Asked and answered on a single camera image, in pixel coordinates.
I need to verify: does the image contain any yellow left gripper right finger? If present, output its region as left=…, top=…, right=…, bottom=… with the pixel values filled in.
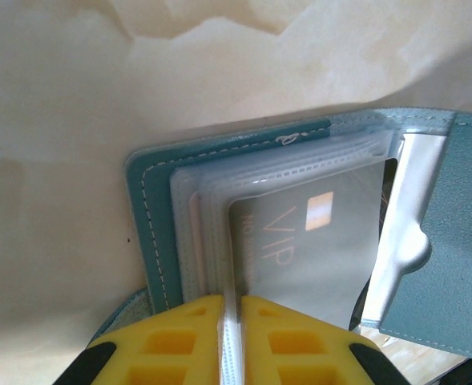
left=240, top=295, right=409, bottom=385

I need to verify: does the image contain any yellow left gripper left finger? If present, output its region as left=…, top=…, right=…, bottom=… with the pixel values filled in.
left=58, top=294, right=224, bottom=385

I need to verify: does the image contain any black VIP card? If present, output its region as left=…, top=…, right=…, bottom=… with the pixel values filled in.
left=226, top=157, right=400, bottom=332

